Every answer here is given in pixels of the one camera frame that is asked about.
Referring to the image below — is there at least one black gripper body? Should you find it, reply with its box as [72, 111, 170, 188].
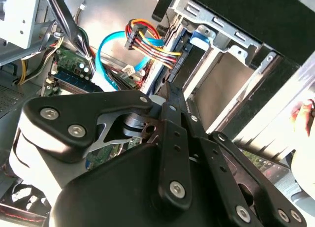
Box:
[49, 143, 229, 227]

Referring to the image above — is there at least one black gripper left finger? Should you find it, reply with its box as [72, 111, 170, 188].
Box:
[21, 82, 193, 208]

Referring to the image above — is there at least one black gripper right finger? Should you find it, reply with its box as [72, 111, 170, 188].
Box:
[177, 87, 308, 227]

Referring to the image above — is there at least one orange red power wire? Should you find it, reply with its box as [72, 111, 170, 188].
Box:
[124, 18, 184, 70]

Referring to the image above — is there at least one hard disk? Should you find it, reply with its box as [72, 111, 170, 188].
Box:
[167, 22, 215, 84]

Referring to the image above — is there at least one blue wire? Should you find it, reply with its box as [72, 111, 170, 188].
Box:
[95, 31, 165, 92]

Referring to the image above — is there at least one person hand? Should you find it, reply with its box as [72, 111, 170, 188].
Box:
[291, 98, 315, 138]

